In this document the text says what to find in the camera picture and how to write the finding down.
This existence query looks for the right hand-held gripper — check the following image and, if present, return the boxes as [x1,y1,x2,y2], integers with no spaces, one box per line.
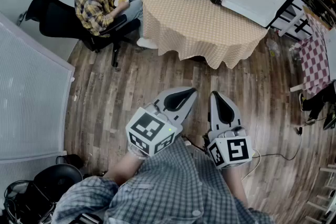
[206,90,254,169]

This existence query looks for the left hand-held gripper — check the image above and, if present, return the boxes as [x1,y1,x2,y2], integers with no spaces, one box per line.
[125,86,198,157]

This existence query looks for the person's left forearm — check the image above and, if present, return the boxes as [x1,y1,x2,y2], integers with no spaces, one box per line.
[103,146,145,187]

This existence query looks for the person's right forearm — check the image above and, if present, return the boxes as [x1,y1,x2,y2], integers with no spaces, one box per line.
[222,165,249,208]

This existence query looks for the grey checked shirt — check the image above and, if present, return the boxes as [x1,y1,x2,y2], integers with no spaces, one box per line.
[51,136,275,224]

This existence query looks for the red checked tablecloth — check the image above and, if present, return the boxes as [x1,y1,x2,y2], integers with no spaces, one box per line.
[293,14,333,95]

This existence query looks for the black round stool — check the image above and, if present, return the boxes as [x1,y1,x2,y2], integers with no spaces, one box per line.
[33,163,83,203]

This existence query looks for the black office chair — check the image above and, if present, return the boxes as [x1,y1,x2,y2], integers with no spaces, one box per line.
[25,0,141,68]

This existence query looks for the white ribbed cabinet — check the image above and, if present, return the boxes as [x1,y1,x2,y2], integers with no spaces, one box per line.
[0,12,76,164]

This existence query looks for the black equipment bag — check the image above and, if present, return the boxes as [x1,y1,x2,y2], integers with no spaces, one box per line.
[3,179,56,224]

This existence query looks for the white wrist bracelet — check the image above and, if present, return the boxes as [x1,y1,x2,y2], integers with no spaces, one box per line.
[128,143,148,160]

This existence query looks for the black floor cable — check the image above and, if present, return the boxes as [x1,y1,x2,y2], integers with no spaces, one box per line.
[253,116,327,162]

